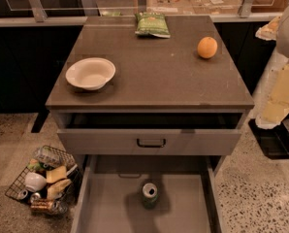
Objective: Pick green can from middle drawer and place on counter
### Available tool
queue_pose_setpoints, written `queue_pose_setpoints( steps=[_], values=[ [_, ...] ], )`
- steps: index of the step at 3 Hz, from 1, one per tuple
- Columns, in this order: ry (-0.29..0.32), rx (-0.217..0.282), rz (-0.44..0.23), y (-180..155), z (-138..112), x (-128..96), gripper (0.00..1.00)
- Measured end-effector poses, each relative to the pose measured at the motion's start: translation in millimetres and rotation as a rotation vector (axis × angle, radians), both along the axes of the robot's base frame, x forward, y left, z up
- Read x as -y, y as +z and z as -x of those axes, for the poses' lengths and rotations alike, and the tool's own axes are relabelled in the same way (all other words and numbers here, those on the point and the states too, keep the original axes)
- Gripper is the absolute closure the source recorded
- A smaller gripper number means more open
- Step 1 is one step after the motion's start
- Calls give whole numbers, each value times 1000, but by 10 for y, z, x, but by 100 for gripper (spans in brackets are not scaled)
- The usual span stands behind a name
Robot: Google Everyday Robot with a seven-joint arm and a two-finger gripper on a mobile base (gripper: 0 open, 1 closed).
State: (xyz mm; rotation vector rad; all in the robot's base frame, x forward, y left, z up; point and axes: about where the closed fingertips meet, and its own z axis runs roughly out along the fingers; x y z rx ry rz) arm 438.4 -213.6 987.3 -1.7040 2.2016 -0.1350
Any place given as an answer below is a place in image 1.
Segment green soda can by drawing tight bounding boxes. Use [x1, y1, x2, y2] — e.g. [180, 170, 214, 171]
[142, 183, 158, 209]

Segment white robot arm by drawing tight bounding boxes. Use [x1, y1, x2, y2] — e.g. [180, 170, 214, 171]
[253, 6, 289, 129]

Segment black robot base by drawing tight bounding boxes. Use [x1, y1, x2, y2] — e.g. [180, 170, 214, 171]
[248, 118, 289, 159]

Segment grey drawer cabinet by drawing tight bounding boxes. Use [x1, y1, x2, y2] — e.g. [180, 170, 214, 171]
[45, 15, 255, 156]

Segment grey top drawer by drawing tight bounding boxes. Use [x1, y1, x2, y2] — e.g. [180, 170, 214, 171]
[51, 112, 247, 156]

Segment grey drawer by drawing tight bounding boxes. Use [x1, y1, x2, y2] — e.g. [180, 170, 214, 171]
[71, 155, 227, 233]
[51, 112, 247, 156]

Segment grey middle drawer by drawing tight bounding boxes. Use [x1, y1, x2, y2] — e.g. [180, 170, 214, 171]
[71, 155, 227, 233]

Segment brown soda can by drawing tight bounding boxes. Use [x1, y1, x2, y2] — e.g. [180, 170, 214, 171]
[30, 199, 54, 213]

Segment silver can middle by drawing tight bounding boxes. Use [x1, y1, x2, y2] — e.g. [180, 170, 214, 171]
[29, 192, 42, 203]

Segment silver can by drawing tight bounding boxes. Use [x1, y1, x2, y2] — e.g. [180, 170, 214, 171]
[29, 192, 42, 203]
[16, 189, 29, 201]

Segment silver can left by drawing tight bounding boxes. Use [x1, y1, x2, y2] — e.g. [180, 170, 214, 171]
[16, 189, 29, 201]

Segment white paper bowl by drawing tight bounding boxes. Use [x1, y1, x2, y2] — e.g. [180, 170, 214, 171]
[65, 57, 115, 90]

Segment green chip bag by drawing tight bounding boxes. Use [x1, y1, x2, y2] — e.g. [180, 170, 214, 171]
[135, 12, 171, 38]

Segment orange fruit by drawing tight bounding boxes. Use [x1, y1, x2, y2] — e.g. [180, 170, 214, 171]
[197, 37, 217, 59]

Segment clear plastic bottle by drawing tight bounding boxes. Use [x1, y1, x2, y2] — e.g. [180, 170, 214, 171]
[34, 147, 62, 168]

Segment yellow sponge upper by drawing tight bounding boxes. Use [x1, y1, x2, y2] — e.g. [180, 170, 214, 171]
[46, 166, 67, 183]

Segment yellow sponge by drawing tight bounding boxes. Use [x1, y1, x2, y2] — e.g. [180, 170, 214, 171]
[47, 179, 72, 200]
[46, 166, 67, 183]

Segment cardboard box left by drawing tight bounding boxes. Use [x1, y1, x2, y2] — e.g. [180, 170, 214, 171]
[146, 0, 194, 15]

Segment yellow sponge lower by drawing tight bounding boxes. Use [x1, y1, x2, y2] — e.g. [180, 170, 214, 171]
[47, 179, 72, 200]

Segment white cup in basket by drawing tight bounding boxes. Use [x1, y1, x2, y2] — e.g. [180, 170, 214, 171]
[24, 172, 47, 192]

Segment black drawer handle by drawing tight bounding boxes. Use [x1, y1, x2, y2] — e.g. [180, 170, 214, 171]
[137, 139, 166, 148]

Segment black wire basket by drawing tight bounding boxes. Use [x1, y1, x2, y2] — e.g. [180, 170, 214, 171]
[5, 146, 81, 215]

